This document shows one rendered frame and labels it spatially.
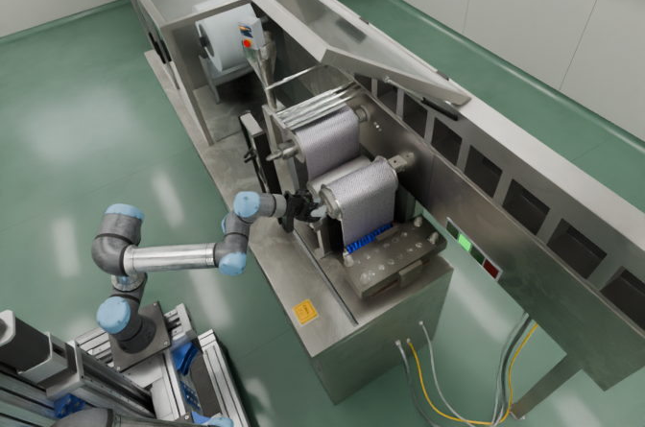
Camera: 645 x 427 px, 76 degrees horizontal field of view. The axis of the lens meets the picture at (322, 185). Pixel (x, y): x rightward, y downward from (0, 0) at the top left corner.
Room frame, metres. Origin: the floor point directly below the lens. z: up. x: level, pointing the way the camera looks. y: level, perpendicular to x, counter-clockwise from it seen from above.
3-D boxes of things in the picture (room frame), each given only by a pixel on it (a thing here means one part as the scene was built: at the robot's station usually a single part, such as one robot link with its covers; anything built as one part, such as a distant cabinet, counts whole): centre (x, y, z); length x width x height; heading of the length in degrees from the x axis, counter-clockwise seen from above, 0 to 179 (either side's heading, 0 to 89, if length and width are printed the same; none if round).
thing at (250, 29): (1.43, 0.18, 1.66); 0.07 x 0.07 x 0.10; 50
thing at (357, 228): (0.92, -0.16, 1.08); 0.23 x 0.01 x 0.18; 114
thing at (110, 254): (0.70, 0.50, 1.38); 0.49 x 0.11 x 0.12; 85
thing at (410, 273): (0.74, -0.28, 0.96); 0.10 x 0.03 x 0.11; 114
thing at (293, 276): (1.79, 0.33, 0.88); 2.52 x 0.66 x 0.04; 24
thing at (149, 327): (0.73, 0.84, 0.87); 0.15 x 0.15 x 0.10
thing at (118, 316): (0.73, 0.84, 0.98); 0.13 x 0.12 x 0.14; 175
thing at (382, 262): (0.82, -0.23, 1.00); 0.40 x 0.16 x 0.06; 114
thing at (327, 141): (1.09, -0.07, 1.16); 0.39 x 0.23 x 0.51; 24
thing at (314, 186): (1.08, -0.08, 1.17); 0.26 x 0.12 x 0.12; 114
